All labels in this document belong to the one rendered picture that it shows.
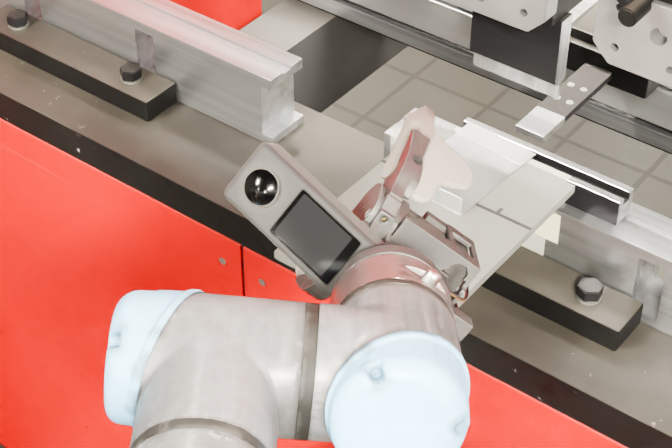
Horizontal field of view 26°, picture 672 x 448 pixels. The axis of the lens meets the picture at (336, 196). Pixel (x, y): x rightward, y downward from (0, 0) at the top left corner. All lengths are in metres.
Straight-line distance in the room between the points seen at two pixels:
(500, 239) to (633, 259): 0.15
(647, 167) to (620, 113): 1.43
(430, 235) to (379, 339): 0.19
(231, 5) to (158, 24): 0.75
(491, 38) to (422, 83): 1.90
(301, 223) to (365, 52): 1.15
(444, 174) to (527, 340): 0.51
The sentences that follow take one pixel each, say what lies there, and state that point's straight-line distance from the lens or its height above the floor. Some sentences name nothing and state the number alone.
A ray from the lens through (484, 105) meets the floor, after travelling 3.30.
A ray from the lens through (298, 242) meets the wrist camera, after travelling 0.92.
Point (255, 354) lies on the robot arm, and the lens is 0.76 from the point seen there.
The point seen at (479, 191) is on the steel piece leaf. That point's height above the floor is 1.00.
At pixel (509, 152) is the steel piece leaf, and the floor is 1.00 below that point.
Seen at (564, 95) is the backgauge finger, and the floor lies 1.01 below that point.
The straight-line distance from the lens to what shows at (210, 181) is 1.68.
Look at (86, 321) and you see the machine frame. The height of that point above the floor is 0.54.
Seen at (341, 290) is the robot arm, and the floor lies 1.34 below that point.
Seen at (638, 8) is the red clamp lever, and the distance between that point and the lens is 1.28.
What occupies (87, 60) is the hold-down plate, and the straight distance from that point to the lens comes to 1.85.
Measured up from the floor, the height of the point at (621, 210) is 0.99.
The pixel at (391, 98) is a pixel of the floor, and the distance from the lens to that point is 3.31.
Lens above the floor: 1.93
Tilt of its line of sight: 39 degrees down
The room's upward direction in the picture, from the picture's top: straight up
